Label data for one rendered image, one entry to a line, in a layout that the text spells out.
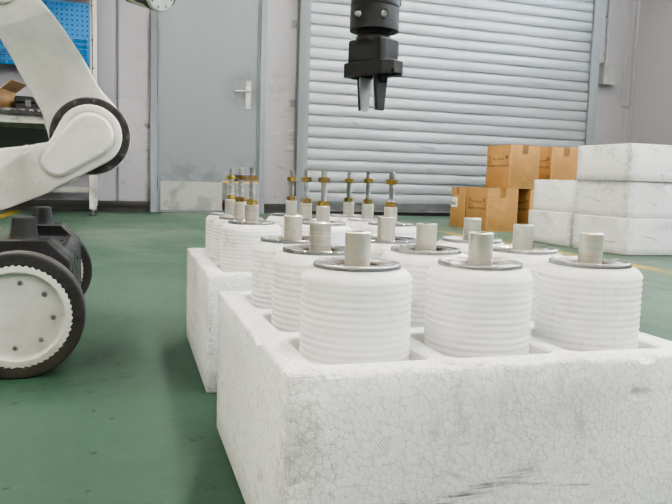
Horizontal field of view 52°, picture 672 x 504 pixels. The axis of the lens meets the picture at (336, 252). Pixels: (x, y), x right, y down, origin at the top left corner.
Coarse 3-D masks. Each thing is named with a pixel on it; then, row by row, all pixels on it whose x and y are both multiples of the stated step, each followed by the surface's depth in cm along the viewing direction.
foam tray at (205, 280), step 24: (192, 264) 126; (216, 264) 114; (192, 288) 126; (216, 288) 102; (240, 288) 103; (192, 312) 126; (216, 312) 103; (192, 336) 126; (216, 336) 103; (216, 360) 103; (216, 384) 104
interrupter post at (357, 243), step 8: (352, 232) 58; (360, 232) 58; (368, 232) 59; (352, 240) 58; (360, 240) 58; (368, 240) 59; (352, 248) 58; (360, 248) 58; (368, 248) 59; (352, 256) 58; (360, 256) 58; (368, 256) 59; (344, 264) 59; (352, 264) 58; (360, 264) 58; (368, 264) 59
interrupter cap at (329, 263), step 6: (324, 258) 61; (330, 258) 62; (336, 258) 62; (342, 258) 63; (372, 258) 63; (378, 258) 62; (318, 264) 58; (324, 264) 57; (330, 264) 58; (336, 264) 58; (342, 264) 60; (372, 264) 61; (378, 264) 60; (384, 264) 60; (390, 264) 59; (396, 264) 58; (336, 270) 56; (342, 270) 56; (348, 270) 56; (354, 270) 56; (360, 270) 56; (366, 270) 56; (372, 270) 56; (378, 270) 56; (384, 270) 56; (390, 270) 57
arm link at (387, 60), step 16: (352, 16) 123; (368, 16) 121; (384, 16) 121; (352, 32) 126; (368, 32) 122; (384, 32) 122; (352, 48) 125; (368, 48) 123; (384, 48) 121; (352, 64) 125; (368, 64) 123; (384, 64) 120; (400, 64) 122
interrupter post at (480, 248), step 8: (472, 232) 62; (480, 232) 63; (488, 232) 63; (472, 240) 62; (480, 240) 62; (488, 240) 62; (472, 248) 62; (480, 248) 62; (488, 248) 62; (472, 256) 62; (480, 256) 62; (488, 256) 62; (480, 264) 62; (488, 264) 62
